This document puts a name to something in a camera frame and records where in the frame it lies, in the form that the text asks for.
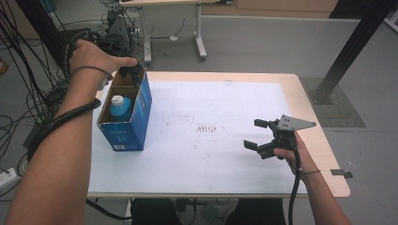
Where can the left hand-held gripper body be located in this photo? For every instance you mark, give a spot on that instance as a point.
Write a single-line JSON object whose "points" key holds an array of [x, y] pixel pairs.
{"points": [[119, 31]]}

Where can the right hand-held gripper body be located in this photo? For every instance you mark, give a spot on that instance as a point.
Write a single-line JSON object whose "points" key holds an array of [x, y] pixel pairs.
{"points": [[283, 140]]}

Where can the blue bottle with white cap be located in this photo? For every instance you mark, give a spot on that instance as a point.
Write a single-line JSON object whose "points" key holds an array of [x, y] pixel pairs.
{"points": [[120, 109]]}

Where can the blue cardboard box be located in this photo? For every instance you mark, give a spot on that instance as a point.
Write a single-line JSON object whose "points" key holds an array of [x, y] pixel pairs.
{"points": [[131, 134]]}

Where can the person's right hand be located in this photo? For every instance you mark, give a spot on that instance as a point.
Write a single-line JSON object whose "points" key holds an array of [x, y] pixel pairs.
{"points": [[300, 159]]}

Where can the person's left hand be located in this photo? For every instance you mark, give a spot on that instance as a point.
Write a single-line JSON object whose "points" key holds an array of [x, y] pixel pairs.
{"points": [[90, 56]]}

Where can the black computer tower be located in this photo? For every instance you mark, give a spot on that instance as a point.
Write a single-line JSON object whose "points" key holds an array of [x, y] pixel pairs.
{"points": [[113, 14]]}

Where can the left wrist hair band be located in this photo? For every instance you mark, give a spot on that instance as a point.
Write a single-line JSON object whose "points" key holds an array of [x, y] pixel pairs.
{"points": [[94, 67]]}

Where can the wrist hair band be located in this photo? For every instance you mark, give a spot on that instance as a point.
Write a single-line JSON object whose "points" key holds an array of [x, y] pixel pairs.
{"points": [[309, 171], [94, 67]]}

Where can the right wrist hair band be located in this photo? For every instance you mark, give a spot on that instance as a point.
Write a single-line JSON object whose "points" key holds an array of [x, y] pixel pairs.
{"points": [[309, 171]]}

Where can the white board sheet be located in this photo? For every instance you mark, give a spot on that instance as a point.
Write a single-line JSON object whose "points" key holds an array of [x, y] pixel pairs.
{"points": [[203, 162]]}

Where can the white plug on floor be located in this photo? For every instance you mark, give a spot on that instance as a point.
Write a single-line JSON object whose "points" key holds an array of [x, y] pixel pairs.
{"points": [[173, 38]]}

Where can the dark floor mat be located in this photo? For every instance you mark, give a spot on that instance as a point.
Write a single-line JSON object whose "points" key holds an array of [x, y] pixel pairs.
{"points": [[341, 112]]}

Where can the black tape strip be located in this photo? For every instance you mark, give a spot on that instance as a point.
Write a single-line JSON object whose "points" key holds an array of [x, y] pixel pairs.
{"points": [[341, 172]]}

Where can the person's right leg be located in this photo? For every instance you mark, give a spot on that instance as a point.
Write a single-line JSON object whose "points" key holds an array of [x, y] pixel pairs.
{"points": [[250, 214]]}

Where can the person's leg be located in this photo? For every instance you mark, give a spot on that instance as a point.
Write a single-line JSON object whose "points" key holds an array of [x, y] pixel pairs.
{"points": [[153, 212], [250, 214]]}

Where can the white desk with legs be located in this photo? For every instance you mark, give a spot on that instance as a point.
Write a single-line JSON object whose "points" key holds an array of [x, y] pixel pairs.
{"points": [[198, 25]]}

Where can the person's left leg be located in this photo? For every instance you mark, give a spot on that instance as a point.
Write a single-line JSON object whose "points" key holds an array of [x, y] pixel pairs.
{"points": [[153, 212]]}

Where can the orange object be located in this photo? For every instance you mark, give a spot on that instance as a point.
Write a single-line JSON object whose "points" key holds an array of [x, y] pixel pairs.
{"points": [[2, 66]]}

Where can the white power strip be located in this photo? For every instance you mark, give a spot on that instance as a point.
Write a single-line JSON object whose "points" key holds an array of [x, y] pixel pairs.
{"points": [[7, 177]]}

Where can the black metal post with base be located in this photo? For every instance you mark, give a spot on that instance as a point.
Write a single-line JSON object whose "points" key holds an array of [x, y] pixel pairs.
{"points": [[359, 34]]}

